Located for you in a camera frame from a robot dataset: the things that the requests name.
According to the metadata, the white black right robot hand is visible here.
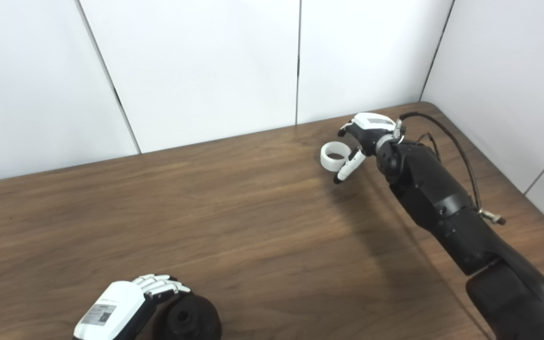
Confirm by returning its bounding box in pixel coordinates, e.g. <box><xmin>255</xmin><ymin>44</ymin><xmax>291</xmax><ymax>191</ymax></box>
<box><xmin>332</xmin><ymin>112</ymin><xmax>403</xmax><ymax>185</ymax></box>

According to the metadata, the white ring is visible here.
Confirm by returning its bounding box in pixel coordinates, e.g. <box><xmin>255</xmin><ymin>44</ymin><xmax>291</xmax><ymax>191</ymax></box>
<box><xmin>320</xmin><ymin>142</ymin><xmax>352</xmax><ymax>172</ymax></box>

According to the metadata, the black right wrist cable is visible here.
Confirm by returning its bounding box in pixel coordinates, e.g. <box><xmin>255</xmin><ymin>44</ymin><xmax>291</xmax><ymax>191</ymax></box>
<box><xmin>398</xmin><ymin>111</ymin><xmax>507</xmax><ymax>226</ymax></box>

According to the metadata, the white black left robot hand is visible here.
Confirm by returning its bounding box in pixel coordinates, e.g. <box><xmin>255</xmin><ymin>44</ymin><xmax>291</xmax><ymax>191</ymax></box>
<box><xmin>73</xmin><ymin>274</ymin><xmax>191</xmax><ymax>340</ymax></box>

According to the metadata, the round black part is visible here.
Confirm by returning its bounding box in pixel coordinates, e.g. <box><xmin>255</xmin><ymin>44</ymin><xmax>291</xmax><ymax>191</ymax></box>
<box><xmin>153</xmin><ymin>293</ymin><xmax>222</xmax><ymax>340</ymax></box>

